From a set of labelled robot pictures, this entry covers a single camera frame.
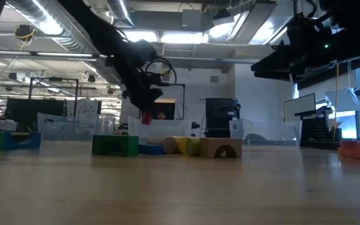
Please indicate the natural wood cylinder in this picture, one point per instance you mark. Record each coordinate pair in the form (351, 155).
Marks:
(170, 144)

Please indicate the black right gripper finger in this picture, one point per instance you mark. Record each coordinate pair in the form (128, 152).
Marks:
(277, 59)
(277, 75)

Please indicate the long horizontal ceiling pipe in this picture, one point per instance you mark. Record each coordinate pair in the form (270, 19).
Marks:
(42, 54)

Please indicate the light green wooden cylinder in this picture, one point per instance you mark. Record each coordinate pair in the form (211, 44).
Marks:
(193, 146)

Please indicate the person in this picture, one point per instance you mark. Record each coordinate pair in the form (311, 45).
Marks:
(161, 116)

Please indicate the grey ceiling box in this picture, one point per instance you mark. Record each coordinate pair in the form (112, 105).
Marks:
(192, 18)

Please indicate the blue arch block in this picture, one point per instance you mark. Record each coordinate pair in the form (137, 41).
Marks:
(33, 139)

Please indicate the white display board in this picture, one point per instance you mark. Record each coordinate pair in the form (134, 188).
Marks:
(298, 106)

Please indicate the rectangular silver duct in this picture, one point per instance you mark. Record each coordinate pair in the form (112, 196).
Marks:
(230, 31)

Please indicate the yellow wooden cylinder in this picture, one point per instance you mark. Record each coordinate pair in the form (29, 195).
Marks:
(182, 144)

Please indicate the bright ceiling light panel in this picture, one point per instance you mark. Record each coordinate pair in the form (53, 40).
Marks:
(180, 37)

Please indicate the natural wood arch block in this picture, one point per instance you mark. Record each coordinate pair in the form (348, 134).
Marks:
(208, 145)

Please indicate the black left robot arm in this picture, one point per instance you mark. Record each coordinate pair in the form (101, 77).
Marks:
(105, 34)

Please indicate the black partition screen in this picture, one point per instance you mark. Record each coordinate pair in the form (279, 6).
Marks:
(33, 112)

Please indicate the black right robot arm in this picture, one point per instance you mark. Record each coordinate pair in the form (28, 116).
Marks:
(339, 18)

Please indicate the narrow silver spiral duct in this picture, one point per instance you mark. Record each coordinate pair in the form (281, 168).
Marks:
(120, 12)

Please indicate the blue wooden plank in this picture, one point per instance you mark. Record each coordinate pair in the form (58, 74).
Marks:
(150, 149)

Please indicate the tall black cabinet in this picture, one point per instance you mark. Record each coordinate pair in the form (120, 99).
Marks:
(220, 115)

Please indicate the black perforated cart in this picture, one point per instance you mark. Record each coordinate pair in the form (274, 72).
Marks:
(319, 128)

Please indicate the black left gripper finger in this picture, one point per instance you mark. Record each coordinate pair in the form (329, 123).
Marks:
(137, 106)
(155, 101)

